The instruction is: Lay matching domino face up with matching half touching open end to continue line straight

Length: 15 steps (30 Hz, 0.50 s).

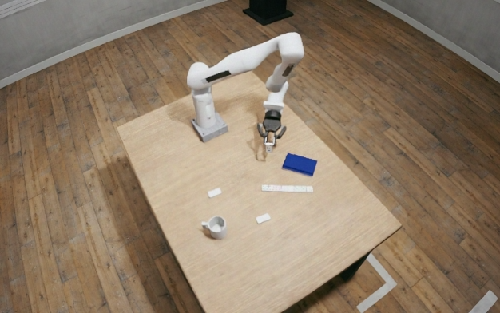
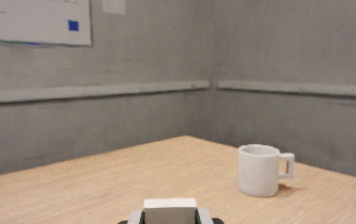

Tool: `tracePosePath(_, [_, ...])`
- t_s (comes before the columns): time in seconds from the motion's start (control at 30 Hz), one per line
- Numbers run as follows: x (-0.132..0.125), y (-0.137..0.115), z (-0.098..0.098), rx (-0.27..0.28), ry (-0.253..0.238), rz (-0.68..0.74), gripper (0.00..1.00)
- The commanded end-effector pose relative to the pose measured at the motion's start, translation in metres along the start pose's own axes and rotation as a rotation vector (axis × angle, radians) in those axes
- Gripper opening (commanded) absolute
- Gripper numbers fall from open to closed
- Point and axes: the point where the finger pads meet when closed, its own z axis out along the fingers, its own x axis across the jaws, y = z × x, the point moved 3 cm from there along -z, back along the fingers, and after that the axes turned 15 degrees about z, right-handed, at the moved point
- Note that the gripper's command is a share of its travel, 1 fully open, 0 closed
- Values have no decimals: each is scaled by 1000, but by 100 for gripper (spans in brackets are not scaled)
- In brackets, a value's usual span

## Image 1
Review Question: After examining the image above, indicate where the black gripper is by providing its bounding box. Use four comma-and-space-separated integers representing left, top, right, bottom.
257, 110, 287, 147

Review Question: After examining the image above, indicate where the grey mug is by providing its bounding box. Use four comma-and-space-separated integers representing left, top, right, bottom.
202, 216, 228, 240

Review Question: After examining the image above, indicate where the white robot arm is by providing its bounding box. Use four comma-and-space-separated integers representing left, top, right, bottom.
187, 33, 304, 129

